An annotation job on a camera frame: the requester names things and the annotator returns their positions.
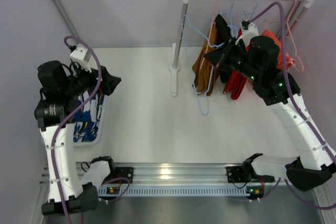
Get orange white patterned trousers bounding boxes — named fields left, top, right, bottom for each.
left=261, top=29, right=297, bottom=71

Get brown mustard trousers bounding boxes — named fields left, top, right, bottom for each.
left=192, top=40, right=219, bottom=96

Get grey slotted cable duct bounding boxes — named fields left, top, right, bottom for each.
left=98, top=185, right=250, bottom=198

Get white plastic basket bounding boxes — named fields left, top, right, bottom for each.
left=70, top=82, right=109, bottom=147

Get aluminium mounting rail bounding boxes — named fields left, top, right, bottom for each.
left=39, top=162, right=326, bottom=186

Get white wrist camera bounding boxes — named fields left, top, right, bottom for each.
left=235, top=20, right=259, bottom=47
left=70, top=44, right=92, bottom=73

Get red trousers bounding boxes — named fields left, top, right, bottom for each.
left=223, top=25, right=250, bottom=101

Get pink hanger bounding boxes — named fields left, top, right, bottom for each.
left=263, top=0, right=305, bottom=73
left=199, top=0, right=218, bottom=72

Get black trousers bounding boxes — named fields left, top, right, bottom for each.
left=215, top=14, right=234, bottom=83

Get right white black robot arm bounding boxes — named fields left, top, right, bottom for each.
left=205, top=36, right=335, bottom=191

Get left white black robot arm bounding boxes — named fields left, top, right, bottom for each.
left=35, top=60, right=121, bottom=216

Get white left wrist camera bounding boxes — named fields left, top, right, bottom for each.
left=70, top=44, right=92, bottom=73

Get blue white patterned trousers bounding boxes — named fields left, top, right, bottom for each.
left=72, top=87, right=105, bottom=143

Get light blue wire hanger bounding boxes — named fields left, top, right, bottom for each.
left=180, top=15, right=226, bottom=116

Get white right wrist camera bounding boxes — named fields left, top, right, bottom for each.
left=235, top=20, right=259, bottom=47

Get white silver clothes rack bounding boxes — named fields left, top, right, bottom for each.
left=170, top=0, right=315, bottom=97

